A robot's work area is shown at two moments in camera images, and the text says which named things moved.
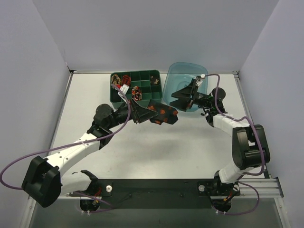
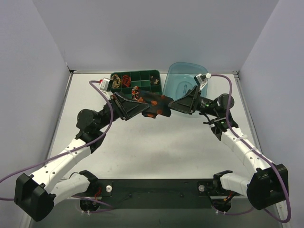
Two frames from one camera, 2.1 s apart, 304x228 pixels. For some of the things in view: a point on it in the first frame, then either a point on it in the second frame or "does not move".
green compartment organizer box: x=144 y=86 does not move
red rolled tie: x=126 y=79 does not move
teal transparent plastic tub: x=178 y=74 does not move
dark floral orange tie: x=166 y=114 to x=158 y=104
